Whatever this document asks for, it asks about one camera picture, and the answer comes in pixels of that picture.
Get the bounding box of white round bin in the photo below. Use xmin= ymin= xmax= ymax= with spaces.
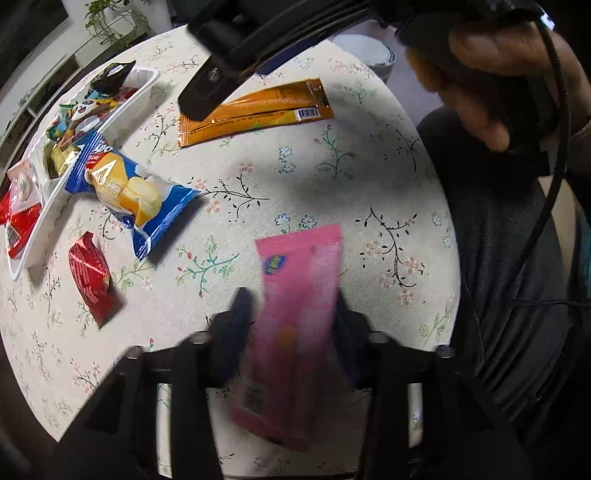
xmin=332 ymin=33 xmax=397 ymax=82

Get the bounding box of trailing vine plant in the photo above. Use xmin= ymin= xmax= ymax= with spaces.
xmin=85 ymin=0 xmax=156 ymax=49

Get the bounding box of blue and white bread packet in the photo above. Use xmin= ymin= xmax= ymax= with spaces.
xmin=65 ymin=130 xmax=202 ymax=264

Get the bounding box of person's grey shirt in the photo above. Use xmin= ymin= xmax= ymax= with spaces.
xmin=416 ymin=106 xmax=591 ymax=444

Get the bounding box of gold snack packet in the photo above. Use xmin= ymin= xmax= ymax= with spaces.
xmin=46 ymin=137 xmax=85 ymax=179

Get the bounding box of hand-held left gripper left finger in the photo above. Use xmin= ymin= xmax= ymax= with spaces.
xmin=46 ymin=287 xmax=256 ymax=480

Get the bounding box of blue and red snack packet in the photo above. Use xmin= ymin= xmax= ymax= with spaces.
xmin=56 ymin=89 xmax=139 ymax=136

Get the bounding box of person's right hand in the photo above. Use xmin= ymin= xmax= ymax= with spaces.
xmin=405 ymin=20 xmax=591 ymax=152

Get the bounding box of black snack packet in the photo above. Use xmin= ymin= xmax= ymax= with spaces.
xmin=91 ymin=60 xmax=137 ymax=94

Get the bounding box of white plastic tray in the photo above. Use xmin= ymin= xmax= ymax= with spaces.
xmin=4 ymin=66 xmax=161 ymax=282

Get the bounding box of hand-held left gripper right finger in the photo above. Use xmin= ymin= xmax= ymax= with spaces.
xmin=332 ymin=295 xmax=532 ymax=480

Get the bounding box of small dark red packet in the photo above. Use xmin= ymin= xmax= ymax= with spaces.
xmin=68 ymin=232 xmax=123 ymax=328

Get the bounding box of floral tablecloth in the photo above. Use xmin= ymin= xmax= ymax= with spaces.
xmin=0 ymin=23 xmax=462 ymax=480

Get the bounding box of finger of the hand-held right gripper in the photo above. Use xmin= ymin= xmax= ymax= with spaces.
xmin=187 ymin=0 xmax=385 ymax=52
xmin=178 ymin=28 xmax=334 ymax=122

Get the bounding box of black cable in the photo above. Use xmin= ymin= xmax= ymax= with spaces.
xmin=462 ymin=14 xmax=591 ymax=324

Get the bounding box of white low cabinet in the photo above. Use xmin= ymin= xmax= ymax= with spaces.
xmin=0 ymin=39 xmax=118 ymax=153

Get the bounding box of large red snack packet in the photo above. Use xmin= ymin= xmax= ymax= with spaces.
xmin=0 ymin=189 xmax=44 ymax=260

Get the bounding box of orange snack packet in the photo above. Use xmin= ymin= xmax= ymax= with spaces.
xmin=178 ymin=78 xmax=335 ymax=148

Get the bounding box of pale pink snack packet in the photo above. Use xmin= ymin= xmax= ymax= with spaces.
xmin=8 ymin=159 xmax=43 ymax=217

